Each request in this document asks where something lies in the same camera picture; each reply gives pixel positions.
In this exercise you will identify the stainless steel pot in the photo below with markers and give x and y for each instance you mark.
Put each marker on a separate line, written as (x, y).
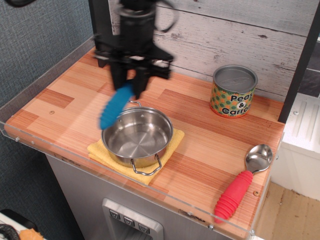
(138, 133)

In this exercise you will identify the grey toy fridge dispenser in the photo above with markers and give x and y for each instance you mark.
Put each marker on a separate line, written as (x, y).
(126, 224)

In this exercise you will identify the red handled metal spoon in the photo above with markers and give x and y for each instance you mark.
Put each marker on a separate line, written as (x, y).
(258, 159)

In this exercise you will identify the clear acrylic table guard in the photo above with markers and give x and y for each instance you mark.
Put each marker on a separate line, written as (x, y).
(58, 115)

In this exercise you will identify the white toy sink unit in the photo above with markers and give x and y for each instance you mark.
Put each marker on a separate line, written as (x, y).
(297, 164)

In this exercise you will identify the yellow folded cloth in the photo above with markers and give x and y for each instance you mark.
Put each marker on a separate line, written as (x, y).
(142, 170)

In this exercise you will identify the peas and carrots can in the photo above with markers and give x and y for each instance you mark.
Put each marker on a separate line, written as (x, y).
(232, 91)

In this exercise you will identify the orange object bottom left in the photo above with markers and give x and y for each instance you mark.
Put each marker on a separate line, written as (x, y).
(30, 234)

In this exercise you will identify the black right vertical post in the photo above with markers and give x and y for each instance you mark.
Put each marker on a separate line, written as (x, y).
(301, 67)

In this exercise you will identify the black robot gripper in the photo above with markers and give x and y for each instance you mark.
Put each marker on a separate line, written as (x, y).
(136, 50)

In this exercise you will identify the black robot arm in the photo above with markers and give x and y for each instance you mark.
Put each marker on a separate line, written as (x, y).
(136, 6)

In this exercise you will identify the blue handled metal fork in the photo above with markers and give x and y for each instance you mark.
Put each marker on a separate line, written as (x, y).
(115, 105)

